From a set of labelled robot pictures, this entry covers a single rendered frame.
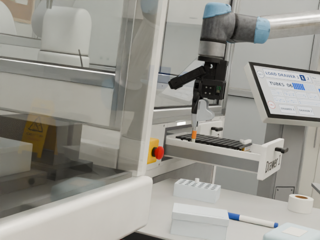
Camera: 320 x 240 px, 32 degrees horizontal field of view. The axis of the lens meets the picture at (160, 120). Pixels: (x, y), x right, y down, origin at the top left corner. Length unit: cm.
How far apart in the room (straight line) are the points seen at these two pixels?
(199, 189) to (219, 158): 21
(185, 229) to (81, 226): 42
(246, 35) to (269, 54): 188
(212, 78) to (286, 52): 190
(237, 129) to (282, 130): 84
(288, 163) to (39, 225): 210
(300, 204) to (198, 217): 48
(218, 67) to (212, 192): 35
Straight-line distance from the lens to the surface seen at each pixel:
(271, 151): 182
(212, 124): 226
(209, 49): 158
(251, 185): 355
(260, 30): 162
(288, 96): 268
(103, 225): 97
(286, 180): 281
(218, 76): 159
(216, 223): 126
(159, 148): 163
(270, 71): 271
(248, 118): 351
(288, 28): 179
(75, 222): 88
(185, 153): 183
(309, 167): 479
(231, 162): 178
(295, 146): 279
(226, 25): 159
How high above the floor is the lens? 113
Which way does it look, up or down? 6 degrees down
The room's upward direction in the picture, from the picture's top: 7 degrees clockwise
